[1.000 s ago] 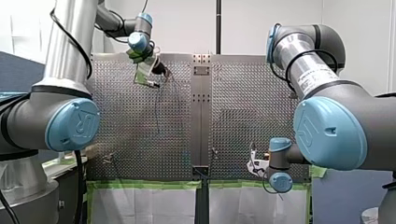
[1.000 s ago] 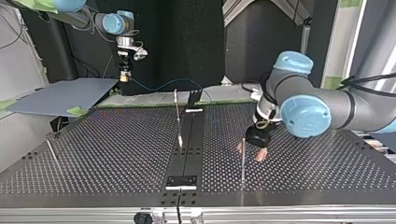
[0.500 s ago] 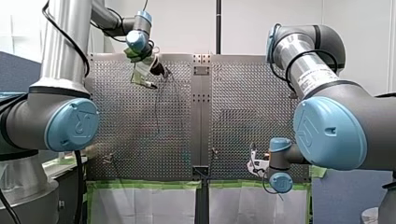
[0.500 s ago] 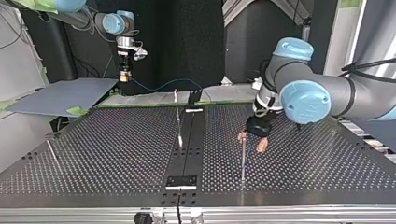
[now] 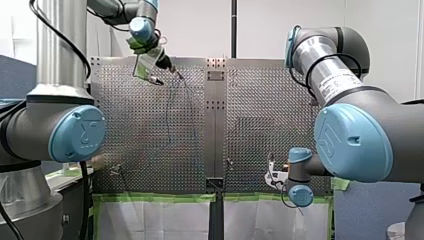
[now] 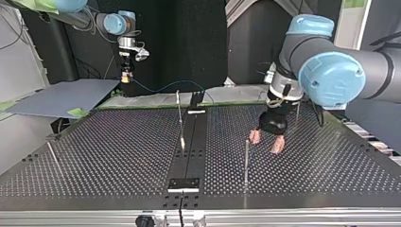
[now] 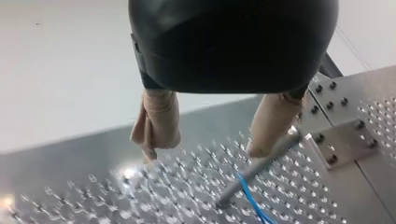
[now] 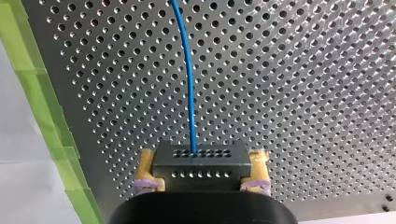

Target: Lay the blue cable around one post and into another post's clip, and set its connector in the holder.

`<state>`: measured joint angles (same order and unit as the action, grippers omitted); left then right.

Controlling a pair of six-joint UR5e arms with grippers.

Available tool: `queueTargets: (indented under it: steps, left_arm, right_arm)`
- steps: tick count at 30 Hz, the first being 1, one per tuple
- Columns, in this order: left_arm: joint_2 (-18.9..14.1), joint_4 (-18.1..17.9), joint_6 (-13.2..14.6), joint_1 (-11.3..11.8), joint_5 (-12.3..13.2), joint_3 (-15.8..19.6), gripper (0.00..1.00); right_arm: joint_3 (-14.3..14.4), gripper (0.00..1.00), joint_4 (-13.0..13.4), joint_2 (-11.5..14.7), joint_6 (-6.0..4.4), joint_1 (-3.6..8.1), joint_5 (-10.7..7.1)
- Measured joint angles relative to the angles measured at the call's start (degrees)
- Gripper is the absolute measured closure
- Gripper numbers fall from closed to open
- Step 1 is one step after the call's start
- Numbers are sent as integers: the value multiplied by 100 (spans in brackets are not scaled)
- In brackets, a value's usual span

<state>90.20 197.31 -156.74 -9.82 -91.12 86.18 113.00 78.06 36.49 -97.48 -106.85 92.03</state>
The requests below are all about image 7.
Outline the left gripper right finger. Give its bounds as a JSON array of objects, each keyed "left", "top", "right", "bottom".
[{"left": 246, "top": 92, "right": 304, "bottom": 159}]

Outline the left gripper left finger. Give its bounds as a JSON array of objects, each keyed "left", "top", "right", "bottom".
[{"left": 130, "top": 89, "right": 182, "bottom": 164}]

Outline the metal post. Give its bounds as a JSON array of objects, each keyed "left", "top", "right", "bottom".
[{"left": 216, "top": 133, "right": 304, "bottom": 209}]

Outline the blue cable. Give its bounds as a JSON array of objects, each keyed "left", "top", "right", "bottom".
[{"left": 236, "top": 173, "right": 278, "bottom": 224}]

